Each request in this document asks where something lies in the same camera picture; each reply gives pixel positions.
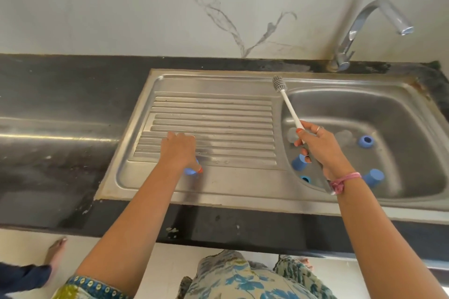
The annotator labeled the person's right hand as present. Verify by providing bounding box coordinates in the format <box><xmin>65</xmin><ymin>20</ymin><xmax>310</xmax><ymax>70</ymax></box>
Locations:
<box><xmin>294</xmin><ymin>120</ymin><xmax>351</xmax><ymax>181</ymax></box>

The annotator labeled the person's left hand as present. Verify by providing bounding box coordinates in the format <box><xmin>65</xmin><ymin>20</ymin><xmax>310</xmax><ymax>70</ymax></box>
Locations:
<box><xmin>159</xmin><ymin>131</ymin><xmax>204</xmax><ymax>174</ymax></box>

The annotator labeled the white bottle brush grey head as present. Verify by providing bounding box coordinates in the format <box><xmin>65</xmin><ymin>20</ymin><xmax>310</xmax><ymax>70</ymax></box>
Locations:
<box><xmin>272</xmin><ymin>75</ymin><xmax>306</xmax><ymax>145</ymax></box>

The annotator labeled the person's right forearm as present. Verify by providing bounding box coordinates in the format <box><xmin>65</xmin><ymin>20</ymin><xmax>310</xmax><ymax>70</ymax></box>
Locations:
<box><xmin>328</xmin><ymin>174</ymin><xmax>448</xmax><ymax>299</ymax></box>

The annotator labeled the person's left forearm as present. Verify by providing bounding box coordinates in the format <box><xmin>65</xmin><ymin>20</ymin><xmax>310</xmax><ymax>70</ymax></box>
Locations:
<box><xmin>75</xmin><ymin>161</ymin><xmax>197</xmax><ymax>298</ymax></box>

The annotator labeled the stainless steel sink with drainboard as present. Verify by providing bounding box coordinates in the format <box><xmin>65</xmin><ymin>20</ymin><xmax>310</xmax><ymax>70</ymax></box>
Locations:
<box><xmin>94</xmin><ymin>68</ymin><xmax>449</xmax><ymax>226</ymax></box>

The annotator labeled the pink thread wristband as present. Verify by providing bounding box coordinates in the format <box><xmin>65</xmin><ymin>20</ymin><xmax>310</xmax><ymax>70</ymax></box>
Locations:
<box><xmin>329</xmin><ymin>171</ymin><xmax>362</xmax><ymax>195</ymax></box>

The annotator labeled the chrome kitchen faucet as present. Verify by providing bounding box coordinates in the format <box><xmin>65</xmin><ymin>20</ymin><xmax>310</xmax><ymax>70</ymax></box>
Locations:
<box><xmin>328</xmin><ymin>0</ymin><xmax>415</xmax><ymax>72</ymax></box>

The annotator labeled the floral patterned garment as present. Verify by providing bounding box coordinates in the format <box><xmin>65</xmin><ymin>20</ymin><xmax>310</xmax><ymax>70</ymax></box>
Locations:
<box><xmin>53</xmin><ymin>250</ymin><xmax>338</xmax><ymax>299</ymax></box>

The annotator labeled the person's right foot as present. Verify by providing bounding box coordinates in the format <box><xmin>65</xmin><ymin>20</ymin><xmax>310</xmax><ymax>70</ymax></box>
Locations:
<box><xmin>296</xmin><ymin>256</ymin><xmax>314</xmax><ymax>271</ymax></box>

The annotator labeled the person's foot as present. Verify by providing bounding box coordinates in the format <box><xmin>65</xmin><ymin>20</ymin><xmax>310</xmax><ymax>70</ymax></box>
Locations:
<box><xmin>296</xmin><ymin>256</ymin><xmax>314</xmax><ymax>271</ymax></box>
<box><xmin>43</xmin><ymin>236</ymin><xmax>68</xmax><ymax>268</ymax></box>

